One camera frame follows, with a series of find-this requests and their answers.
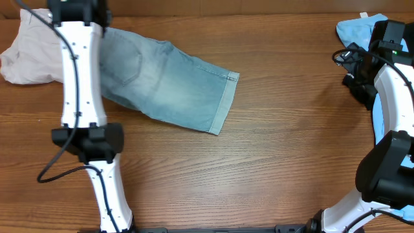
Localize light blue denim shorts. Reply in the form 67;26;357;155
100;28;240;135

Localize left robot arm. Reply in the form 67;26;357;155
47;1;136;232

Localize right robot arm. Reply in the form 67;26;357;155
298;40;413;232

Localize black garment with print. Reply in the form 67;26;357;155
342;72;378;111

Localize light blue t-shirt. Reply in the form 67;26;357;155
335;12;414;221

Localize folded beige trousers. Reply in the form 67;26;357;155
1;9;63;85

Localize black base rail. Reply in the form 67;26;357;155
135;224;305;233

